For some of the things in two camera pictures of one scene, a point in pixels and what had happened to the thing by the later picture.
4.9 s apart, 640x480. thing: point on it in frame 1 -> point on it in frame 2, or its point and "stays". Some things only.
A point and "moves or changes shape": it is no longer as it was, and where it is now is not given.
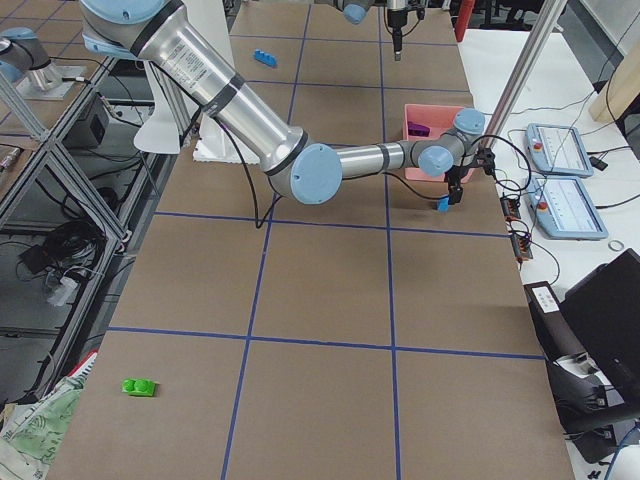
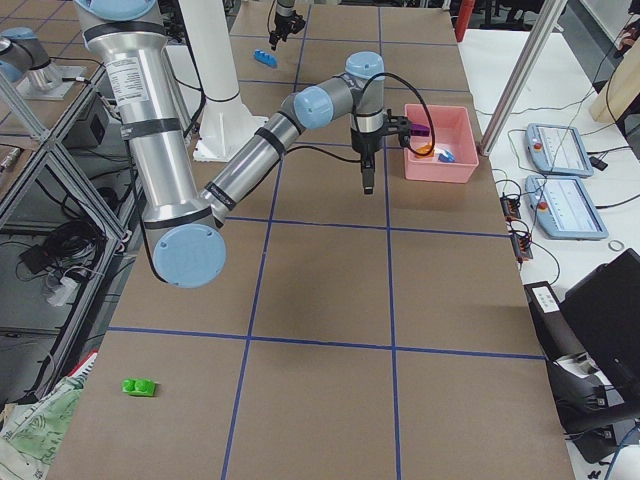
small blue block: (443, 204) moves or changes shape
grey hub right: (522, 247) stays
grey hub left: (510, 207) stays
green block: (139, 387) stays
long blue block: (266, 58) stays
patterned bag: (30, 431) stays
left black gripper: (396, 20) -> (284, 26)
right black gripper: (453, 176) -> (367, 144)
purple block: (417, 130) stays
